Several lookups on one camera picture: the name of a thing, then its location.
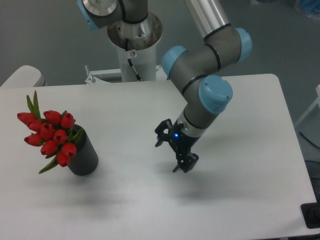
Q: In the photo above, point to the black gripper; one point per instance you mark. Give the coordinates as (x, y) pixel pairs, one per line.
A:
(180, 142)

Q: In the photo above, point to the blue plastic bag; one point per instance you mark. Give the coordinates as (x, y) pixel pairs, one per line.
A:
(309, 8)

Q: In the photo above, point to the black device at table edge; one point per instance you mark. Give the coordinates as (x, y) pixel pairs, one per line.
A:
(311, 215)

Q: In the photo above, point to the white chair armrest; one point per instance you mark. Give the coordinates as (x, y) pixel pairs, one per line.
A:
(25, 77)

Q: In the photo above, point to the dark grey ribbed vase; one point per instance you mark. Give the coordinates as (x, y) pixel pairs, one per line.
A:
(86, 159)

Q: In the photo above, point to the white furniture leg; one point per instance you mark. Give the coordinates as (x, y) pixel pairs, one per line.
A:
(310, 112)

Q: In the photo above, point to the red tulip bouquet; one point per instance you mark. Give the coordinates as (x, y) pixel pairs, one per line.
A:
(54, 132)

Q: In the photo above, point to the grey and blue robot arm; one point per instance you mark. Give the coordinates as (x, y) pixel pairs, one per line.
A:
(192, 72)

